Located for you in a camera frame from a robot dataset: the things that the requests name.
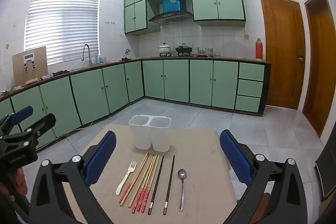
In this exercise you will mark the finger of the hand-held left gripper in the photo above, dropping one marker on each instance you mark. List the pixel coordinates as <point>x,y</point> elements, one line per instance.
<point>43,121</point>
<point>22,112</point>

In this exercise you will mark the white window blinds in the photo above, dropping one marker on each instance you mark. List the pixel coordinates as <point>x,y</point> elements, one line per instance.
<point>63,24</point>

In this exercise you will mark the black range hood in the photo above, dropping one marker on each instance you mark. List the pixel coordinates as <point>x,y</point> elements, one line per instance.
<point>170,18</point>

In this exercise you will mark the red-end bamboo chopstick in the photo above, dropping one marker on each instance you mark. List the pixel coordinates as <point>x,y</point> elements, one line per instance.
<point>136,170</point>

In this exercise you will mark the black box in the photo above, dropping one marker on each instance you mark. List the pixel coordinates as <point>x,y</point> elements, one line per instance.
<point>326,174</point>

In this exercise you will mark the metal kitchen faucet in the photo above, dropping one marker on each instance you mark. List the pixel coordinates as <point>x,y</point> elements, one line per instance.
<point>90,58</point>

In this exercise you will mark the cardboard box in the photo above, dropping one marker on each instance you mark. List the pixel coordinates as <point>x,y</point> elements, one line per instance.
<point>18,69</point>

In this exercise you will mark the plain wooden door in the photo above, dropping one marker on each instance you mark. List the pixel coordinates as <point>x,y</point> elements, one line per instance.
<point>323,69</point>

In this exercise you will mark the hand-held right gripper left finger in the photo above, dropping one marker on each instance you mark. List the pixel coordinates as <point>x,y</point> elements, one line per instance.
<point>101,158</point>

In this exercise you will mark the white plastic utensil holder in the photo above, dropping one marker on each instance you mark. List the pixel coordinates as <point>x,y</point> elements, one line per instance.
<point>160,137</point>

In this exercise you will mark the cream plastic fork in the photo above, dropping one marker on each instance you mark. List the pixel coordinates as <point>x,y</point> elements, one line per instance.
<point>126,178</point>

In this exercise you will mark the person's left hand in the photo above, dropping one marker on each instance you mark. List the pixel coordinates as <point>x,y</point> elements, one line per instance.
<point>19,182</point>

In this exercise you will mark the metal spoon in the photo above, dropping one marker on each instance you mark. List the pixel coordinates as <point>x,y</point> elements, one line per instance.
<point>182,174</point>

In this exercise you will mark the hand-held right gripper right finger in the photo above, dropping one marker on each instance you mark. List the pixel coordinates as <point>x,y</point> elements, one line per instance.
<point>235,155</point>

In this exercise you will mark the green lower kitchen cabinets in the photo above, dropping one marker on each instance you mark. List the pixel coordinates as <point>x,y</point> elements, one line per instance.
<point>178,79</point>

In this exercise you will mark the blue box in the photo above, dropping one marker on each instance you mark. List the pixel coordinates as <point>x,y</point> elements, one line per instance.
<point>171,3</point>

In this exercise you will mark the wall switches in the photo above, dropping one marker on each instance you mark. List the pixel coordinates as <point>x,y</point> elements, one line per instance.
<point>109,22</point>

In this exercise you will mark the floral jar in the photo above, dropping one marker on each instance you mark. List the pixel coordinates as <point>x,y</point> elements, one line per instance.
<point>209,51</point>

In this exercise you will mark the white cooking pot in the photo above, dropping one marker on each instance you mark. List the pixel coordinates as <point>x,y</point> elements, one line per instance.
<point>164,50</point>

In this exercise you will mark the orange thermos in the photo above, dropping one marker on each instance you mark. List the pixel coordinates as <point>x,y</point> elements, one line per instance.
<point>259,49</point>

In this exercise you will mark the clear bottles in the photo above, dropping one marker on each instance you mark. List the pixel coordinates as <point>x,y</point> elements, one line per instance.
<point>100,59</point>

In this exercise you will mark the black cooking pot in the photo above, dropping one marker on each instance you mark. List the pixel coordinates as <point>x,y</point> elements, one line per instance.
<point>183,50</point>

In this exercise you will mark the green kitchen cabinets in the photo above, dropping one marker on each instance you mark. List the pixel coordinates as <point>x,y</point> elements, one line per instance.
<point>178,79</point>
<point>228,1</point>

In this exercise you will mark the green upper kitchen cabinets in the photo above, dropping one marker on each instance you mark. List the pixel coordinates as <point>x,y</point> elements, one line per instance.
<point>228,1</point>

